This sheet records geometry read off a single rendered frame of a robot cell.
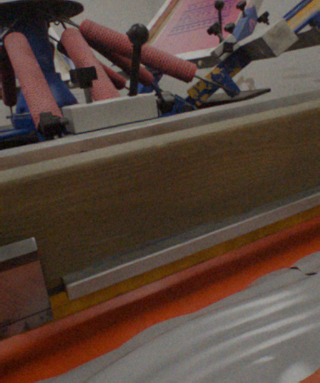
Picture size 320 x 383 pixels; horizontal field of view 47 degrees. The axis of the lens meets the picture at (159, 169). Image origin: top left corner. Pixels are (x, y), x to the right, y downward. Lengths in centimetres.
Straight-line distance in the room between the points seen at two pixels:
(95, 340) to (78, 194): 9
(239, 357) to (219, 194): 11
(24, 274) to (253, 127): 18
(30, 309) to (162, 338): 7
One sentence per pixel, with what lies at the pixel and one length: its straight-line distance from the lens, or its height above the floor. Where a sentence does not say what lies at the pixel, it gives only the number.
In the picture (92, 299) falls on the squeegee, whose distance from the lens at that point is 26.
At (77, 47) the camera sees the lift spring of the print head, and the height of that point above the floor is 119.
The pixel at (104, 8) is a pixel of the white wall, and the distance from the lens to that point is 469.
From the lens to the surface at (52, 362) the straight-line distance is 24.
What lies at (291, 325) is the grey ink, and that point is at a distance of 22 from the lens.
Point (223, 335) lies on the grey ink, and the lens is 22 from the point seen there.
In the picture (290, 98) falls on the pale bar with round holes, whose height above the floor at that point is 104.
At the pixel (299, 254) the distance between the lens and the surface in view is 30.
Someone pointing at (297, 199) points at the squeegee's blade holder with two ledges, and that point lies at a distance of 30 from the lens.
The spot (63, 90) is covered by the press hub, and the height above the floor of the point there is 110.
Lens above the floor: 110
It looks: 14 degrees down
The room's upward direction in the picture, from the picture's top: 9 degrees counter-clockwise
